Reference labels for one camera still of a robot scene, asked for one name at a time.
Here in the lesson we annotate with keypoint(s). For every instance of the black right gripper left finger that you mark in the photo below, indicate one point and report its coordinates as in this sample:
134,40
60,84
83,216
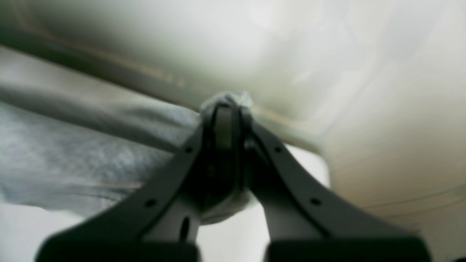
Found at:
159,222

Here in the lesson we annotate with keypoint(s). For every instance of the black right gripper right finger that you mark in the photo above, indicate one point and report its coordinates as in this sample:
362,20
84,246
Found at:
306,221

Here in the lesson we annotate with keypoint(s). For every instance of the grey t-shirt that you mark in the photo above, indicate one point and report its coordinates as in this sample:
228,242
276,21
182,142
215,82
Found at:
72,142

